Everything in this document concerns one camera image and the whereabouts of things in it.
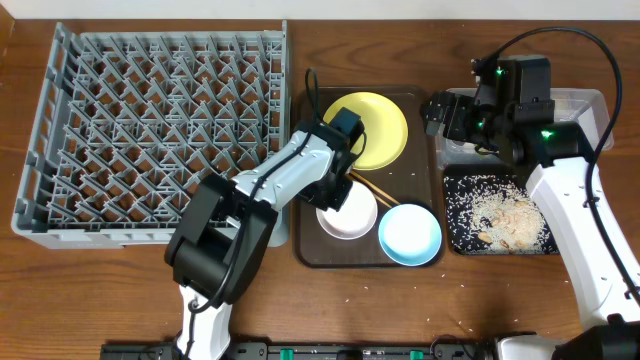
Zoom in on pink white bowl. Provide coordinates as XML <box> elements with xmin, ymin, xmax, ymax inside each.
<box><xmin>316</xmin><ymin>182</ymin><xmax>378</xmax><ymax>240</ymax></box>

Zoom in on light blue bowl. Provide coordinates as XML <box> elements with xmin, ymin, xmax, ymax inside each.
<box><xmin>378</xmin><ymin>204</ymin><xmax>443</xmax><ymax>267</ymax></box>

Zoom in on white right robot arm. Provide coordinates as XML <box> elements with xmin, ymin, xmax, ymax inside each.
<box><xmin>421</xmin><ymin>55</ymin><xmax>639</xmax><ymax>359</ymax></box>

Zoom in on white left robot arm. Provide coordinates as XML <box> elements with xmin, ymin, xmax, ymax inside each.
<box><xmin>164</xmin><ymin>108</ymin><xmax>366</xmax><ymax>359</ymax></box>

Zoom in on black waste tray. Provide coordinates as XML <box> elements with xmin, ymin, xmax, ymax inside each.
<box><xmin>442</xmin><ymin>163</ymin><xmax>561</xmax><ymax>256</ymax></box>

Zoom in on clear plastic waste bin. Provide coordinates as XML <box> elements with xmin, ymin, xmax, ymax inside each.
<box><xmin>435</xmin><ymin>88</ymin><xmax>610</xmax><ymax>170</ymax></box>

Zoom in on yellow plate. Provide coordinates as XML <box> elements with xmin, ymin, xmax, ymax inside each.
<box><xmin>323</xmin><ymin>92</ymin><xmax>408</xmax><ymax>171</ymax></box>

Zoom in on wooden chopstick upper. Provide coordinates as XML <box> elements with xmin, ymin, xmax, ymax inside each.
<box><xmin>351</xmin><ymin>172</ymin><xmax>400</xmax><ymax>206</ymax></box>

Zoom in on wooden chopstick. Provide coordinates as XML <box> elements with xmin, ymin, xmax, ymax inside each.
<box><xmin>351</xmin><ymin>172</ymin><xmax>400</xmax><ymax>206</ymax></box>
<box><xmin>347</xmin><ymin>173</ymin><xmax>393</xmax><ymax>209</ymax></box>

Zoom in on wooden chopstick lower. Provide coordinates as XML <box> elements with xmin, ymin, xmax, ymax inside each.
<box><xmin>347</xmin><ymin>173</ymin><xmax>393</xmax><ymax>209</ymax></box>

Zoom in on dark brown serving tray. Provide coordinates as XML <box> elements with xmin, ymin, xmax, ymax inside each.
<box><xmin>293</xmin><ymin>86</ymin><xmax>444</xmax><ymax>269</ymax></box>

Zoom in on rice and food scraps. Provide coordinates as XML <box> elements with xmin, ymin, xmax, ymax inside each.
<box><xmin>444</xmin><ymin>174</ymin><xmax>554</xmax><ymax>253</ymax></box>

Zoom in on grey plastic dish rack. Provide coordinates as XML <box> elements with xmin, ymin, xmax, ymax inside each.
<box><xmin>11</xmin><ymin>25</ymin><xmax>291</xmax><ymax>249</ymax></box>

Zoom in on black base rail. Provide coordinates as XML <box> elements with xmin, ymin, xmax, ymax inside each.
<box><xmin>99</xmin><ymin>341</ymin><xmax>498</xmax><ymax>360</ymax></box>

